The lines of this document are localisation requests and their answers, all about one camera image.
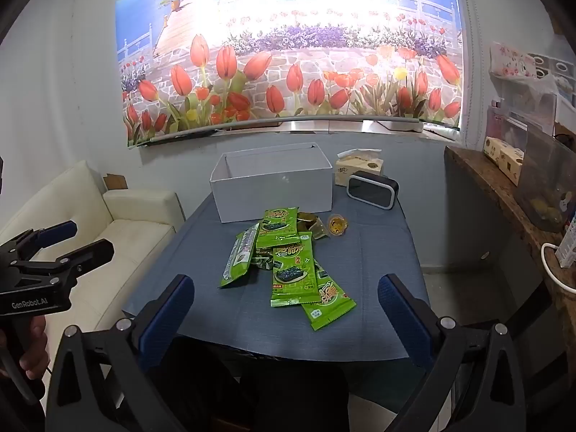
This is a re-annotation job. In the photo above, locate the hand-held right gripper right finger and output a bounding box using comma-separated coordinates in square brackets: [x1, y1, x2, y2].
[378, 274, 527, 432]

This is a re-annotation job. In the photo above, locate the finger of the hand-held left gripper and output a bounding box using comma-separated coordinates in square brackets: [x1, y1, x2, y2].
[0, 220, 78, 260]
[13, 238, 114, 286]

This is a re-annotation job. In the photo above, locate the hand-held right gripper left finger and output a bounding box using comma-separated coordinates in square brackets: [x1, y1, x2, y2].
[47, 274, 195, 432]

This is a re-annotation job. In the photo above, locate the green seaweed snack packet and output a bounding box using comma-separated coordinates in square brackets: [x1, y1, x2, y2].
[301, 258, 357, 331]
[256, 207, 301, 249]
[270, 232, 314, 309]
[250, 247, 276, 271]
[219, 222, 262, 289]

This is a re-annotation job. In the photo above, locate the yellow snack packet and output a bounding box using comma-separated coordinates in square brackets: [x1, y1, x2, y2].
[297, 211, 331, 240]

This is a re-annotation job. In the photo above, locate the white cardboard box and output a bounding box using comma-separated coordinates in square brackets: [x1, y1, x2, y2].
[210, 142, 334, 223]

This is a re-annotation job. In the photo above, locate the person's left hand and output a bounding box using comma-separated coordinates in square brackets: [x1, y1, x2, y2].
[18, 311, 50, 372]

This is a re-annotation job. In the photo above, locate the white leather sofa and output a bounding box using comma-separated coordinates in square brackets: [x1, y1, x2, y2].
[0, 159, 186, 338]

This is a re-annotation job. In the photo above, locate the black digital clock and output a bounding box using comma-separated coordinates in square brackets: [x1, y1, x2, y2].
[346, 173, 400, 210]

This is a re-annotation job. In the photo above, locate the wooden side shelf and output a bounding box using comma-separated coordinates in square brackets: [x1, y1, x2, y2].
[443, 144, 576, 361]

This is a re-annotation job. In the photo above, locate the yellow tissue box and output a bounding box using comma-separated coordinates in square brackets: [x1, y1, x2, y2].
[334, 149, 387, 187]

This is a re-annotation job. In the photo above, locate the white power strip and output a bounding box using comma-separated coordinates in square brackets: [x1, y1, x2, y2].
[555, 222, 576, 267]

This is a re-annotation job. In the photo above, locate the printed beige carton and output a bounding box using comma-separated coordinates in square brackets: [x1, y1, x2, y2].
[483, 136, 526, 186]

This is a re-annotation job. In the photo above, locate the clear plastic container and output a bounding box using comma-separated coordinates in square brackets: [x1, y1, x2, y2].
[513, 121, 576, 234]

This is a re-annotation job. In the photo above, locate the clear storage box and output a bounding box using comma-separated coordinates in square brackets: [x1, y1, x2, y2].
[488, 94, 555, 149]

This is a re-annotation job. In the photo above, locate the floral pouch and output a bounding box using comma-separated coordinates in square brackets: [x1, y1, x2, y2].
[490, 41, 559, 82]

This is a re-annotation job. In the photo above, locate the white rack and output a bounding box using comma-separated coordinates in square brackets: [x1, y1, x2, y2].
[535, 54, 576, 100]

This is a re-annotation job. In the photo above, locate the white cable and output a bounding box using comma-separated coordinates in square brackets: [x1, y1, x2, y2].
[540, 243, 576, 293]

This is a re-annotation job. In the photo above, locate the tulip wall poster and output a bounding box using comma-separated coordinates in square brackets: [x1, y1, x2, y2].
[116, 0, 464, 147]

